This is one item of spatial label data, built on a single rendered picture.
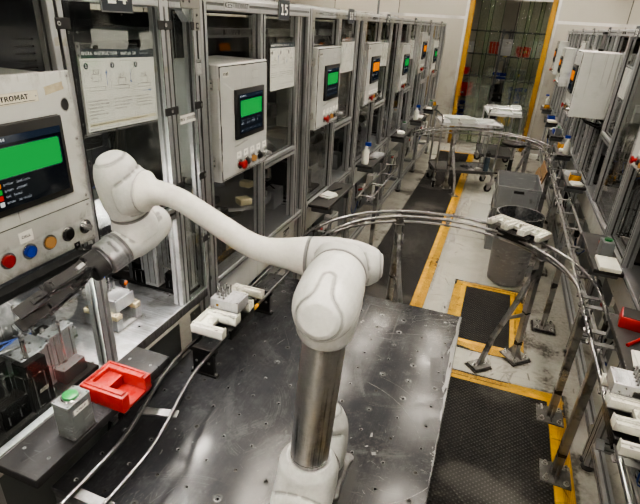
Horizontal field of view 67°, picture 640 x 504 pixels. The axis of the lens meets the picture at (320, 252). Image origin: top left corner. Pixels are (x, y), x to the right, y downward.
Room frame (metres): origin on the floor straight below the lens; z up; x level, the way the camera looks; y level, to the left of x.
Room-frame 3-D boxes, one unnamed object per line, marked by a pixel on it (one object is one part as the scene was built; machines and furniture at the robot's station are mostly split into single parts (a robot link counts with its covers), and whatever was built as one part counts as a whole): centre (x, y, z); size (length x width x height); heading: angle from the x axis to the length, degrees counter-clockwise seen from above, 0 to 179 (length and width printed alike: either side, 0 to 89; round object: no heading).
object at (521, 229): (2.83, -1.24, 0.84); 0.37 x 0.14 x 0.10; 39
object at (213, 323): (1.71, 0.36, 0.84); 0.36 x 0.14 x 0.10; 161
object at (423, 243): (5.73, -1.37, 0.01); 5.85 x 0.59 x 0.01; 161
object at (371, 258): (1.03, -0.06, 1.45); 0.18 x 0.14 x 0.13; 78
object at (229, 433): (1.51, 0.02, 0.66); 1.50 x 1.06 x 0.04; 161
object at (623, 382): (1.32, -1.09, 0.92); 0.13 x 0.10 x 0.09; 71
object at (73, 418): (0.99, 0.66, 0.97); 0.08 x 0.08 x 0.12; 71
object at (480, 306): (3.15, -1.29, 0.01); 1.00 x 0.55 x 0.01; 161
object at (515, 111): (7.63, -2.68, 0.48); 0.84 x 0.58 x 0.97; 169
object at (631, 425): (1.21, -1.05, 0.84); 0.37 x 0.14 x 0.10; 161
